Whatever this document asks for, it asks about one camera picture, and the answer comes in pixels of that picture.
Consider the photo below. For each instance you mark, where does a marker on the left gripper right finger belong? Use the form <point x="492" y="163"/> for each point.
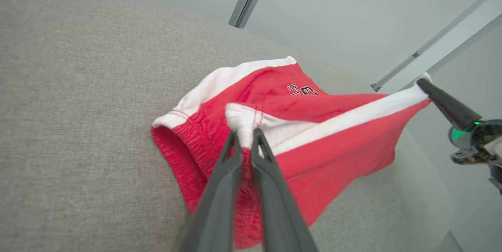
<point x="278" y="212"/>

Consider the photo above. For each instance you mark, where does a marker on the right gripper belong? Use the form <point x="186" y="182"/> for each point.
<point x="476" y="142"/>

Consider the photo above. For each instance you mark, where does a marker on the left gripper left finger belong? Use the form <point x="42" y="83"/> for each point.
<point x="219" y="205"/>

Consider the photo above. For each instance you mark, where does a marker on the red shorts white stripes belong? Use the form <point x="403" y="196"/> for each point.
<point x="333" y="154"/>

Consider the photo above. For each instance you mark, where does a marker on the grey metal frame strut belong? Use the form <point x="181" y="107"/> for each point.
<point x="431" y="42"/>
<point x="462" y="44"/>

